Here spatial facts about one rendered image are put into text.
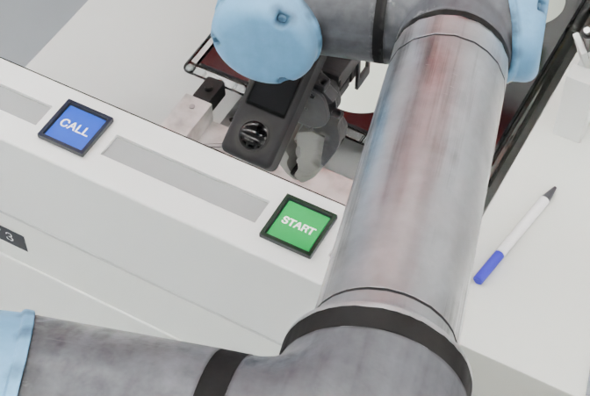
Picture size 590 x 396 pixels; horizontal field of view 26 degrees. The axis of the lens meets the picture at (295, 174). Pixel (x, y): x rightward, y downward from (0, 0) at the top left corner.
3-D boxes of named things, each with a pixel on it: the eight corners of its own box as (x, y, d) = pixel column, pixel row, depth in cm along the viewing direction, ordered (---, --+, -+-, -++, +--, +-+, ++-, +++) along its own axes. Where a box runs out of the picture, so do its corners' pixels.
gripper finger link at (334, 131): (345, 161, 113) (348, 93, 106) (337, 173, 112) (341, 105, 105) (298, 141, 114) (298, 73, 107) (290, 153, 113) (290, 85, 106)
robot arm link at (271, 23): (367, 22, 80) (398, -89, 87) (196, -1, 82) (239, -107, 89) (366, 106, 86) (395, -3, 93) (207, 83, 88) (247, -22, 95)
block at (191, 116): (187, 109, 143) (185, 91, 141) (213, 120, 142) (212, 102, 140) (148, 157, 139) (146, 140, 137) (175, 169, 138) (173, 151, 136)
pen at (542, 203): (551, 182, 125) (473, 275, 118) (560, 186, 124) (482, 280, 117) (550, 188, 125) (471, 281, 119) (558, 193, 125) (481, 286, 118)
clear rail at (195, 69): (187, 65, 147) (186, 57, 145) (490, 189, 135) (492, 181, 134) (181, 73, 146) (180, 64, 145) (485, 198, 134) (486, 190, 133)
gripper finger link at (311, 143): (352, 156, 119) (356, 90, 112) (322, 201, 116) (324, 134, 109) (322, 144, 120) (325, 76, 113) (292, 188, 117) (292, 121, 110)
